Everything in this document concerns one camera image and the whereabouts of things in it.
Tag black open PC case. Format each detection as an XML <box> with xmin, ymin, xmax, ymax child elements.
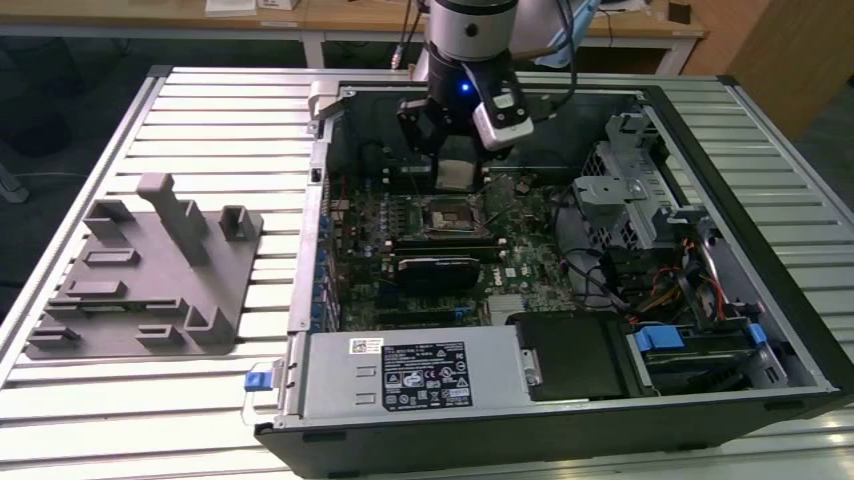
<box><xmin>252</xmin><ymin>73</ymin><xmax>854</xmax><ymax>475</ymax></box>

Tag wooden cabinet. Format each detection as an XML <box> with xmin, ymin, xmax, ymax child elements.
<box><xmin>684</xmin><ymin>0</ymin><xmax>854</xmax><ymax>144</ymax></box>

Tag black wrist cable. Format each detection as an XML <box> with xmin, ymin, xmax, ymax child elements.
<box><xmin>531</xmin><ymin>0</ymin><xmax>583</xmax><ymax>121</ymax></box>

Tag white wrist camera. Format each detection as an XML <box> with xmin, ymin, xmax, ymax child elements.
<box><xmin>469</xmin><ymin>64</ymin><xmax>536</xmax><ymax>152</ymax></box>

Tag silver finned heat sink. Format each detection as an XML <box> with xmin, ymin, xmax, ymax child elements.
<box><xmin>487</xmin><ymin>294</ymin><xmax>529</xmax><ymax>327</ymax></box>

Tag perforated metal drive cage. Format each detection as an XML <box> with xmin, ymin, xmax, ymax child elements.
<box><xmin>579</xmin><ymin>139</ymin><xmax>676</xmax><ymax>251</ymax></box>

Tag short black expansion slot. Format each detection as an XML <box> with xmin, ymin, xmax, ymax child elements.
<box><xmin>376</xmin><ymin>308</ymin><xmax>456</xmax><ymax>327</ymax></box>

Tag CPU socket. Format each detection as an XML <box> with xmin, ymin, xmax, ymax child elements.
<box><xmin>416</xmin><ymin>193</ymin><xmax>489</xmax><ymax>237</ymax></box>

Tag green motherboard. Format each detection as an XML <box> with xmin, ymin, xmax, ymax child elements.
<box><xmin>324</xmin><ymin>169</ymin><xmax>586</xmax><ymax>332</ymax></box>

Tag grey plastic parts rack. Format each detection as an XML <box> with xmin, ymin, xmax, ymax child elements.
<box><xmin>24</xmin><ymin>172</ymin><xmax>267</xmax><ymax>361</ymax></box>

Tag yellow wire bundle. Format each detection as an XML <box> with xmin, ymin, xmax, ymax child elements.
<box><xmin>632</xmin><ymin>277</ymin><xmax>688</xmax><ymax>315</ymax></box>

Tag silver power supply unit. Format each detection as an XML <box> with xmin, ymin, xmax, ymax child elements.
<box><xmin>239</xmin><ymin>327</ymin><xmax>540</xmax><ymax>424</ymax></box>

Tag silver square CPU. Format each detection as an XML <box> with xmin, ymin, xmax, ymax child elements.
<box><xmin>432</xmin><ymin>159</ymin><xmax>479</xmax><ymax>191</ymax></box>

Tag RAM slot with black clips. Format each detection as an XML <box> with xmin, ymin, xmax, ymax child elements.
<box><xmin>385</xmin><ymin>172</ymin><xmax>492</xmax><ymax>180</ymax></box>
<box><xmin>385</xmin><ymin>182</ymin><xmax>492</xmax><ymax>193</ymax></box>

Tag black plastic shroud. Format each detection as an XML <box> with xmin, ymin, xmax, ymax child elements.
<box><xmin>504</xmin><ymin>312</ymin><xmax>634</xmax><ymax>402</ymax></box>

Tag black rating label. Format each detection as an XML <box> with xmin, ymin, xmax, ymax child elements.
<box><xmin>377</xmin><ymin>340</ymin><xmax>469</xmax><ymax>413</ymax></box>

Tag grey metal stand foot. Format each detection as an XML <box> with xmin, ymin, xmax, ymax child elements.
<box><xmin>0</xmin><ymin>162</ymin><xmax>32</xmax><ymax>204</ymax></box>

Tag long black expansion slot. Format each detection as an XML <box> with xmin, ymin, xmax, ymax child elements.
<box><xmin>393</xmin><ymin>248</ymin><xmax>505</xmax><ymax>262</ymax></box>
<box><xmin>392</xmin><ymin>237</ymin><xmax>503</xmax><ymax>251</ymax></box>

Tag large blue disk carrier tab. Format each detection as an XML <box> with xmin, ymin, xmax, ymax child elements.
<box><xmin>632</xmin><ymin>323</ymin><xmax>687</xmax><ymax>355</ymax></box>

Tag red wire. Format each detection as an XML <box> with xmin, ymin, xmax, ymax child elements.
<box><xmin>704</xmin><ymin>273</ymin><xmax>730</xmax><ymax>322</ymax></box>

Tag black hard disk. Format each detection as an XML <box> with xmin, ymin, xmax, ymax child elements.
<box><xmin>640</xmin><ymin>335</ymin><xmax>768</xmax><ymax>395</ymax></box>

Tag wooden desk white legs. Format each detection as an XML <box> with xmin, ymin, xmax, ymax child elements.
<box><xmin>0</xmin><ymin>0</ymin><xmax>710</xmax><ymax>76</ymax></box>

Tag black graphics card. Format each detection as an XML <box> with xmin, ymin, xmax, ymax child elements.
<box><xmin>395</xmin><ymin>254</ymin><xmax>481</xmax><ymax>293</ymax></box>

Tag silver bracket with round hole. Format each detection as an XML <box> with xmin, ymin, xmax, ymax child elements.
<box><xmin>571</xmin><ymin>174</ymin><xmax>650</xmax><ymax>219</ymax></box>

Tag RAM slot with white clips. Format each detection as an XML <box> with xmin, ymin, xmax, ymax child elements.
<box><xmin>383</xmin><ymin>176</ymin><xmax>493</xmax><ymax>185</ymax></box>
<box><xmin>383</xmin><ymin>166</ymin><xmax>493</xmax><ymax>175</ymax></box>

